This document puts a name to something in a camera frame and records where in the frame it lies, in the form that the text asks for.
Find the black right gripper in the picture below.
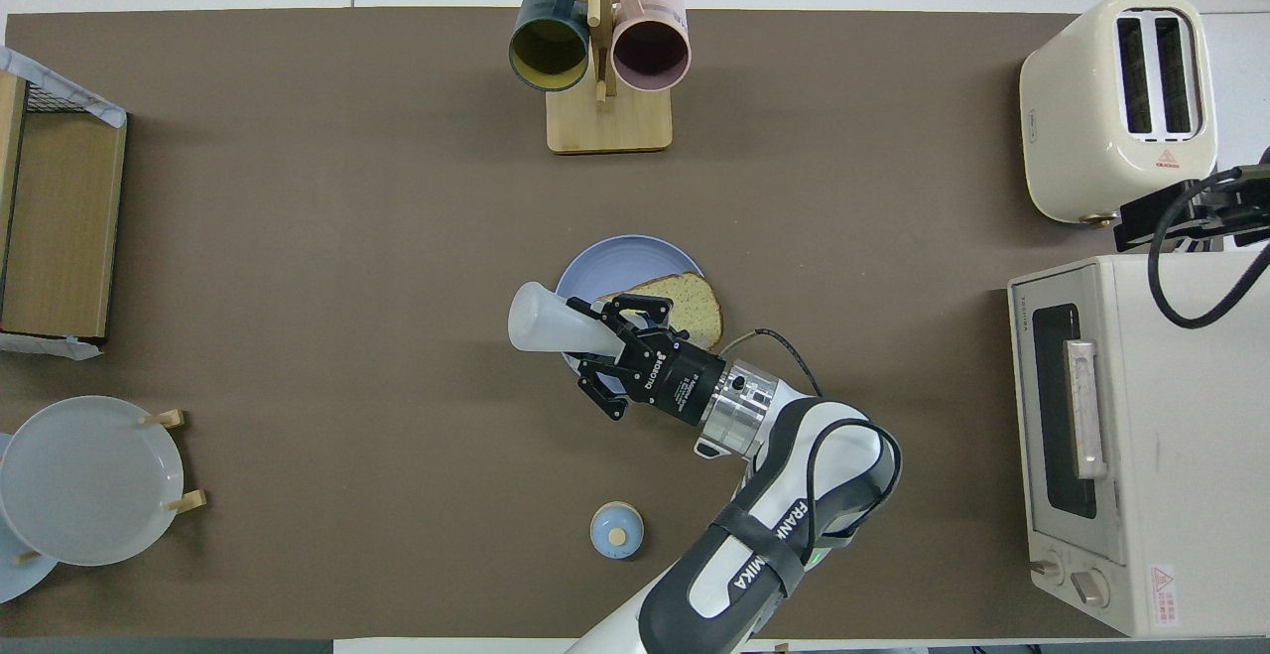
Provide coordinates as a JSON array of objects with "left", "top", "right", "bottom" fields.
[{"left": 1113, "top": 166, "right": 1270, "bottom": 253}]

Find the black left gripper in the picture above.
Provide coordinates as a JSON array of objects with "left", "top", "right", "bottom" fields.
[{"left": 577, "top": 294, "right": 735, "bottom": 427}]

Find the slice of bread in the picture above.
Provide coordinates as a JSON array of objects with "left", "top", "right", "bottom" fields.
[{"left": 595, "top": 274, "right": 723, "bottom": 352}]

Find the translucent squeeze bottle blue cap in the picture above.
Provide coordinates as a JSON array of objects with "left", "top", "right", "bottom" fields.
[{"left": 508, "top": 282, "right": 621, "bottom": 359}]

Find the blue round plate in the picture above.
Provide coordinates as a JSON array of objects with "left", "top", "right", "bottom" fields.
[{"left": 554, "top": 235, "right": 710, "bottom": 397}]

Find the wooden plate rack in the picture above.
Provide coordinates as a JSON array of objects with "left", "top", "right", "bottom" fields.
[{"left": 12, "top": 409, "right": 208, "bottom": 566}]

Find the pale grey plate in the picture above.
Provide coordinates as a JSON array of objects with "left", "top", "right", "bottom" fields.
[{"left": 0, "top": 395, "right": 186, "bottom": 568}]

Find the light blue plate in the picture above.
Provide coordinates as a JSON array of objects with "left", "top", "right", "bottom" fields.
[{"left": 0, "top": 433, "right": 59, "bottom": 605}]

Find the cream two-slot toaster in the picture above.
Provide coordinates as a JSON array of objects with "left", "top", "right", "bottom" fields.
[{"left": 1019, "top": 0, "right": 1219, "bottom": 228}]

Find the wooden mug tree stand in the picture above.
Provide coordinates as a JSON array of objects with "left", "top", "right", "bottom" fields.
[{"left": 501, "top": 0, "right": 696, "bottom": 155}]

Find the white toaster oven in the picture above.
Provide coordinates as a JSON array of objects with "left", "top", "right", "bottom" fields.
[{"left": 1007, "top": 252, "right": 1270, "bottom": 638}]

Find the pink mug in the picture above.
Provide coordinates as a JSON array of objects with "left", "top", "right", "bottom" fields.
[{"left": 610, "top": 0, "right": 692, "bottom": 93}]

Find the dark teal mug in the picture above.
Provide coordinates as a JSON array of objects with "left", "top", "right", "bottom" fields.
[{"left": 508, "top": 0, "right": 593, "bottom": 93}]

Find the brown table mat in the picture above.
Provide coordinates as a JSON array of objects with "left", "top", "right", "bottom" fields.
[{"left": 0, "top": 7, "right": 1223, "bottom": 640}]

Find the white paper piece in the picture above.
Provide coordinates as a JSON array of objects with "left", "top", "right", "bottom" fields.
[{"left": 0, "top": 331, "right": 103, "bottom": 362}]

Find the white checkered cloth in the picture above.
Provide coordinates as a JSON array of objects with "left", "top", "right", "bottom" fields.
[{"left": 0, "top": 47, "right": 128, "bottom": 129}]

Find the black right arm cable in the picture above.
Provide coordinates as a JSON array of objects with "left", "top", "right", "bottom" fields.
[{"left": 1148, "top": 168, "right": 1270, "bottom": 330}]

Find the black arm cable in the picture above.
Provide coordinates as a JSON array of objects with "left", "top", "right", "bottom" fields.
[
  {"left": 719, "top": 328, "right": 904, "bottom": 556},
  {"left": 1148, "top": 168, "right": 1270, "bottom": 330}
]

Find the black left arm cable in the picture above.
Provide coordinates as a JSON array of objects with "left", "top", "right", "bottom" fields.
[{"left": 719, "top": 328, "right": 904, "bottom": 556}]

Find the wooden shelf with wire frame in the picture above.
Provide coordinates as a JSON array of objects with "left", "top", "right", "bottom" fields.
[{"left": 0, "top": 47, "right": 128, "bottom": 357}]

